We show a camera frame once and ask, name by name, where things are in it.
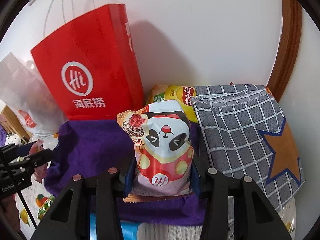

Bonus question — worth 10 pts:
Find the panda snack packet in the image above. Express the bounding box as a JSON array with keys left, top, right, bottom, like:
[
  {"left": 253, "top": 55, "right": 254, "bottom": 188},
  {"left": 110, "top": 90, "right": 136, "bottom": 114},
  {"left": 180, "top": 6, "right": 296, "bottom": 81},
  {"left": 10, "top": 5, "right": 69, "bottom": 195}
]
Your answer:
[{"left": 117, "top": 100, "right": 194, "bottom": 203}]

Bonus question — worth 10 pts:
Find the wooden furniture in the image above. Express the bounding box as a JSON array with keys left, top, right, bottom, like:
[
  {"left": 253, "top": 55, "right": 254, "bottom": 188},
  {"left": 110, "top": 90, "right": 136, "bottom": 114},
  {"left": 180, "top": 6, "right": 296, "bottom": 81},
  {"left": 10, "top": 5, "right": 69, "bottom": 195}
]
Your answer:
[{"left": 1, "top": 105, "right": 30, "bottom": 143}]

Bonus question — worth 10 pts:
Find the fruit print tablecloth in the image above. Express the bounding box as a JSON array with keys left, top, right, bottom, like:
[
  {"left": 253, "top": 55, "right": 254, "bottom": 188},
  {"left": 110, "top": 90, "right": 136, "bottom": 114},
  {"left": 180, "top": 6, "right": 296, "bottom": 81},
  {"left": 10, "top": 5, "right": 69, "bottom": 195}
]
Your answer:
[{"left": 15, "top": 134, "right": 58, "bottom": 239}]

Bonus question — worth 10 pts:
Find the purple towel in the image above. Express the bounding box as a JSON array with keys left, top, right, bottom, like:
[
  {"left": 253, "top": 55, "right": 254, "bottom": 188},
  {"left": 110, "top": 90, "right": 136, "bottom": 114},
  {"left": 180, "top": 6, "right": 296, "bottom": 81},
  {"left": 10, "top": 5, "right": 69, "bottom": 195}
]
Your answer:
[{"left": 44, "top": 120, "right": 206, "bottom": 226}]

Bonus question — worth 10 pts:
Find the blue tissue pack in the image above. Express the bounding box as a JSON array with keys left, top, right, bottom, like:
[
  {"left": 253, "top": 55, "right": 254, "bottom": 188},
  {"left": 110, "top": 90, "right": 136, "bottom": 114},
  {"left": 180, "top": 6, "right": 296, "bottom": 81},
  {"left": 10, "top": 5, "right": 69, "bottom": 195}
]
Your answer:
[{"left": 89, "top": 211, "right": 140, "bottom": 239}]

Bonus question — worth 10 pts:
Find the white plastic Miniso bag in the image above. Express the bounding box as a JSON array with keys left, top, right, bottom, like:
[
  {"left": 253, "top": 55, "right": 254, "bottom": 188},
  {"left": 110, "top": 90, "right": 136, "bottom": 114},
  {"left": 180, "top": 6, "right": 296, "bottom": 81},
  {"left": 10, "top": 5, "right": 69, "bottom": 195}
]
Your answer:
[{"left": 1, "top": 53, "right": 67, "bottom": 134}]

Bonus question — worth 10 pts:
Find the grey checked star cloth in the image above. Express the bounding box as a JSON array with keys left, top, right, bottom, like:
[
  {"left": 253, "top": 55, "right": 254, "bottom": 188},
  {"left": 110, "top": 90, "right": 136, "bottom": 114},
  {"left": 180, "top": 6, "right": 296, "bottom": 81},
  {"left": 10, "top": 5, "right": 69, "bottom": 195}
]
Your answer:
[{"left": 191, "top": 85, "right": 305, "bottom": 211}]

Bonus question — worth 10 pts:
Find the red paper shopping bag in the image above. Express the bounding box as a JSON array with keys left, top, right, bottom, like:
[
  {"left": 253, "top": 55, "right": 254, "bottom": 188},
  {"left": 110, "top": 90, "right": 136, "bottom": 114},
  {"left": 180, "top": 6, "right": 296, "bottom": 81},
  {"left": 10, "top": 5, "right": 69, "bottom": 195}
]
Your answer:
[{"left": 31, "top": 4, "right": 144, "bottom": 120}]

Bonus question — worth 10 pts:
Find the yellow chips bag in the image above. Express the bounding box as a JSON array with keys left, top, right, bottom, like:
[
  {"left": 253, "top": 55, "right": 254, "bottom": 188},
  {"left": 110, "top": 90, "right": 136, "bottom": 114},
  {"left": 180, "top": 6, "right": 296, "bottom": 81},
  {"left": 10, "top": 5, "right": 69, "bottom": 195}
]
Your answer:
[{"left": 146, "top": 85, "right": 198, "bottom": 123}]

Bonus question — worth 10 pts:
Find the black cable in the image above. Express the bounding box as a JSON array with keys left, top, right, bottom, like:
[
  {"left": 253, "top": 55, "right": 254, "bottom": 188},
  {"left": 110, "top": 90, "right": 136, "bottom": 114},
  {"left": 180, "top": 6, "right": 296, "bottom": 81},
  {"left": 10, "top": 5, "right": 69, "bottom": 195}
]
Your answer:
[{"left": 0, "top": 149, "right": 38, "bottom": 228}]

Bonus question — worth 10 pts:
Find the brown wooden door frame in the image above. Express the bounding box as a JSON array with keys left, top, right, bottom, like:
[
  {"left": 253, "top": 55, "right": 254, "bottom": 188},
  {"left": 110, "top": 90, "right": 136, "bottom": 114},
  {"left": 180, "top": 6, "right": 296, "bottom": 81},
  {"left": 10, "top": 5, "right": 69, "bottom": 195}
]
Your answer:
[{"left": 267, "top": 0, "right": 303, "bottom": 101}]

